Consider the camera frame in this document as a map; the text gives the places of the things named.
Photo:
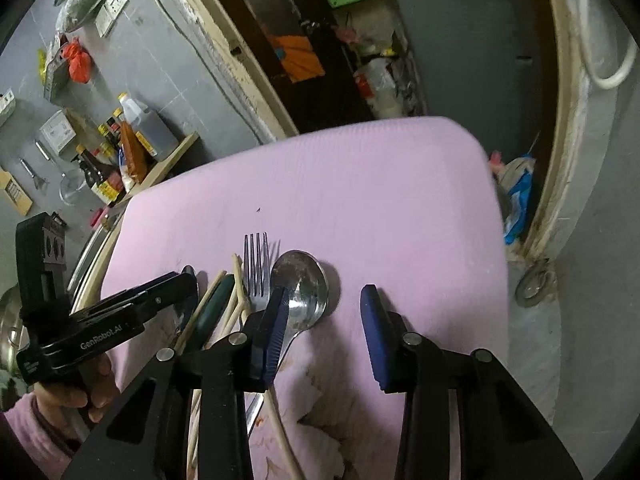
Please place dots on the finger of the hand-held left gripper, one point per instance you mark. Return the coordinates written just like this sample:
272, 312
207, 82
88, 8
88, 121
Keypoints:
165, 300
150, 285

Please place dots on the grey wall rack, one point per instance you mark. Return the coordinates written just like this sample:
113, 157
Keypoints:
55, 77

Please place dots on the person's left forearm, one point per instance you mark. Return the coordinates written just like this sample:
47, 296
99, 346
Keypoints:
35, 435

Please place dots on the metal basin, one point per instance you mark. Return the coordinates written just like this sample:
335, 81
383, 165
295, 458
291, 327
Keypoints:
10, 320

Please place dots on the round metal stand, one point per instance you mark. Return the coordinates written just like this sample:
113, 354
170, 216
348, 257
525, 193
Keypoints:
535, 285

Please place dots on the metal fork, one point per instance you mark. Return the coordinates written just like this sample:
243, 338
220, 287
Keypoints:
256, 280

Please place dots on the yellow snack packet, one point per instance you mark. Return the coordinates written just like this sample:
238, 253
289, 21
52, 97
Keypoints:
42, 62

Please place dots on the orange door sticker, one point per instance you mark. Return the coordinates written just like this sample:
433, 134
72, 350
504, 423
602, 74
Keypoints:
300, 57

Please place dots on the dark sauce bottle yellow cap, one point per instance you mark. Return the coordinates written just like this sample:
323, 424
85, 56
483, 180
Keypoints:
106, 137

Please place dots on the white plastic bag red print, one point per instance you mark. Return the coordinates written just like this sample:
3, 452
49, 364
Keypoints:
377, 85

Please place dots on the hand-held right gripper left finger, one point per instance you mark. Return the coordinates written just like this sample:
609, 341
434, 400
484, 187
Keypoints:
277, 325

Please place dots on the dark pump bottle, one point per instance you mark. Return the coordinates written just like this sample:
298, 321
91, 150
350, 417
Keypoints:
90, 172

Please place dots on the grey cabinet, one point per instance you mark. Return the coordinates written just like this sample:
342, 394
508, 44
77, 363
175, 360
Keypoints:
465, 60

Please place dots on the wooden chopstick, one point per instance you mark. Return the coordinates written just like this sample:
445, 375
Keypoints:
232, 312
210, 292
239, 280

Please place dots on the wooden grater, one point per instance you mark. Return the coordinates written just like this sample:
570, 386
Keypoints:
15, 195

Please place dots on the small red container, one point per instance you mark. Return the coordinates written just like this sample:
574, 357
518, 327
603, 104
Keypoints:
97, 217

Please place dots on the orange brown sauce pouch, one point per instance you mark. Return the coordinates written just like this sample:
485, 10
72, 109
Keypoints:
134, 155

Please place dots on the pink cap bottle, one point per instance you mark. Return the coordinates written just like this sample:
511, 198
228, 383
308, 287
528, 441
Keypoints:
496, 164

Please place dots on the beige door frame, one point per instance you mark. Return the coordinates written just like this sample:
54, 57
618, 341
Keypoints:
220, 50

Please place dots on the blue white detergent pouch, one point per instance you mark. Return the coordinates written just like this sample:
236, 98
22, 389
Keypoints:
520, 200

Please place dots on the white wall box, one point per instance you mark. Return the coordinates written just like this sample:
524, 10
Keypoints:
57, 132

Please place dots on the metal peeler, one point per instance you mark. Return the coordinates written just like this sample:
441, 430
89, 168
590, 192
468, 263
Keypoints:
32, 175

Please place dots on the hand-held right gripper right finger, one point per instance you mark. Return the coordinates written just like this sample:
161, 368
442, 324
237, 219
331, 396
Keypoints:
372, 330

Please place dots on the pink floral cloth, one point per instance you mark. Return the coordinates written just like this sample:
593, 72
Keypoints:
375, 210

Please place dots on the large oil jug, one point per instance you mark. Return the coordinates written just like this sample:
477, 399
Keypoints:
152, 132

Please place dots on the metal spoon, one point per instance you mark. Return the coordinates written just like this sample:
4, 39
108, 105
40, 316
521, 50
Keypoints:
305, 285

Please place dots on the person's left hand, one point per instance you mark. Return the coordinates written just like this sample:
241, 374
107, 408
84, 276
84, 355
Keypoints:
100, 385

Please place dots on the pink plastic item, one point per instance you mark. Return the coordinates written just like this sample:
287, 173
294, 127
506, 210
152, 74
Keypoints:
347, 34

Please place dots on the white wall basket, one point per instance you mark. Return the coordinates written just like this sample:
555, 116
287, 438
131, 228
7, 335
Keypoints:
6, 105

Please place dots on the metal mesh strainer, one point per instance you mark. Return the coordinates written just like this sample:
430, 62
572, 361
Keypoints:
74, 187

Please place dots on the dark sauce bottle yellow label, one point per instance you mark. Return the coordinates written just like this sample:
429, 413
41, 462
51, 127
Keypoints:
110, 187

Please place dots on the dark wooden door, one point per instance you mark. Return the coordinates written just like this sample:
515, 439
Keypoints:
345, 95

